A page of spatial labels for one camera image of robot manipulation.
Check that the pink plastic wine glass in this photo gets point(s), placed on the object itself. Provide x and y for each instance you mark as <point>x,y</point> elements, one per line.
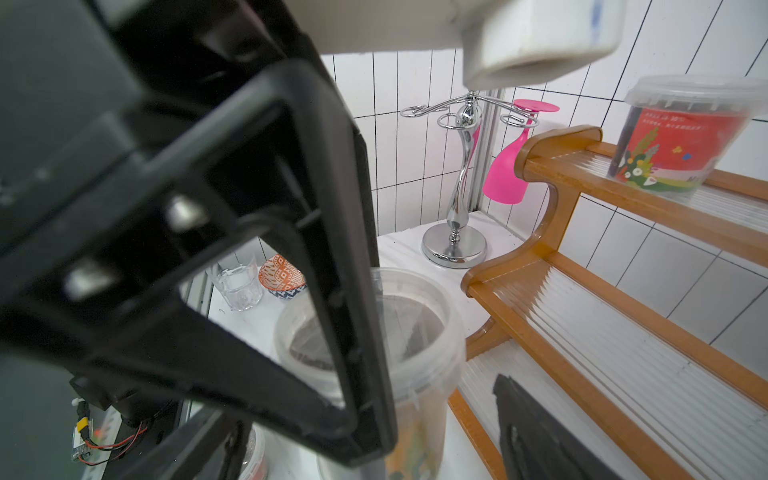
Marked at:
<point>502,184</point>

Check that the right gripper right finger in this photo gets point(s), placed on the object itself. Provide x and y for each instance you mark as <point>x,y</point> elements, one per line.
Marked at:
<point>535,445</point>

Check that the chrome glass holder stand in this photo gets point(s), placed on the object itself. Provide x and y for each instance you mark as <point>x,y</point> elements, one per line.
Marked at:
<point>454,243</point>

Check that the orange wooden three-tier shelf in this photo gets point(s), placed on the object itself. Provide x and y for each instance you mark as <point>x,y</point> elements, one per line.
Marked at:
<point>672,405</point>

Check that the small clear seed container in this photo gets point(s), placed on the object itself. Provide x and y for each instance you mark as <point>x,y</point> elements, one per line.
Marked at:
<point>425,350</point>
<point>680,126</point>

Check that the jar with strawberry lid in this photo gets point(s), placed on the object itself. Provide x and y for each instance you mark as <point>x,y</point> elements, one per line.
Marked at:
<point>254,465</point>

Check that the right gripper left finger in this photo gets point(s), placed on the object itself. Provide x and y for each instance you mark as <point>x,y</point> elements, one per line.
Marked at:
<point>134,206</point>

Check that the clear drinking glass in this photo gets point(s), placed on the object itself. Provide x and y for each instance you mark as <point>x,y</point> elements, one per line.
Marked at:
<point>239,286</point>

